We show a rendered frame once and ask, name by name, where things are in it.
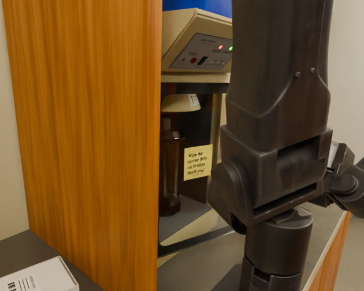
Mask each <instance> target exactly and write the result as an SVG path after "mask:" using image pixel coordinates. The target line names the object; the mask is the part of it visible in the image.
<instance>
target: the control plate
mask: <svg viewBox="0 0 364 291"><path fill-rule="evenodd" d="M220 45H222V47H221V48H220V49H218V48H219V46H220ZM230 47H232V39H227V38H221V37H217V36H211V35H206V34H202V33H196V34H195V35H194V36H193V37H192V39H191V40H190V41H189V42H188V44H187V45H186V46H185V48H184V49H183V50H182V52H181V53H180V54H179V55H178V57H177V58H176V59H175V60H174V62H173V63H172V64H171V66H170V67H169V68H171V69H212V70H221V69H222V68H223V67H224V66H225V65H226V64H227V63H228V62H229V61H230V60H231V59H232V49H231V50H229V48H230ZM204 56H205V57H208V58H207V59H206V60H205V62H204V63H203V64H202V65H197V64H198V62H199V61H200V60H201V59H202V58H203V57H204ZM185 57H186V60H185V61H183V62H182V61H181V60H182V59H183V58H185ZM193 58H197V60H196V62H194V63H193V64H192V63H190V61H191V60H192V59H193ZM211 59H212V63H211V62H209V61H210V60H211ZM216 60H218V63H215V61H216ZM222 60H224V63H221V61H222Z"/></svg>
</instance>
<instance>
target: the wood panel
mask: <svg viewBox="0 0 364 291"><path fill-rule="evenodd" d="M2 7H3V16H4V22H5V31H6V40H7V46H8V55H9V65H10V74H11V79H12V88H13V98H14V107H15V113H16V122H17V131H18V140H19V146H20V155H21V165H22V170H23V180H24V189H25V198H26V204H27V213H28V222H29V229H30V230H31V231H33V232H34V233H35V234H36V235H37V236H39V237H40V238H41V239H42V240H43V241H45V242H46V243H47V244H48V245H49V246H51V247H52V248H53V249H55V250H56V251H57V252H58V253H59V254H60V255H62V256H63V257H64V258H65V259H66V260H68V261H69V262H71V263H72V264H73V265H74V266H75V267H77V268H78V269H79V270H80V271H81V272H82V273H84V274H85V275H86V276H87V277H89V278H90V279H91V280H92V281H94V282H95V283H96V284H97V285H98V286H100V287H101V288H102V289H103V290H104V291H157V249H158V190H159V132H160V101H161V42H162V0H2Z"/></svg>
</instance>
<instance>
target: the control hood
mask: <svg viewBox="0 0 364 291"><path fill-rule="evenodd" d="M196 33H202V34H206V35H211V36H217V37H221V38H227V39H232V19H231V18H227V17H224V16H220V15H218V14H215V13H211V12H208V11H205V10H202V9H198V8H191V9H181V10H171V11H164V12H162V42H161V71H162V72H219V73H230V72H231V63H232V59H231V60H230V61H229V62H228V63H227V64H226V65H225V66H224V67H223V68H222V69H221V70H212V69H171V68H169V67H170V66H171V64H172V63H173V62H174V60H175V59H176V58H177V57H178V55H179V54H180V53H181V52H182V50H183V49H184V48H185V46H186V45H187V44H188V42H189V41H190V40H191V39H192V37H193V36H194V35H195V34H196Z"/></svg>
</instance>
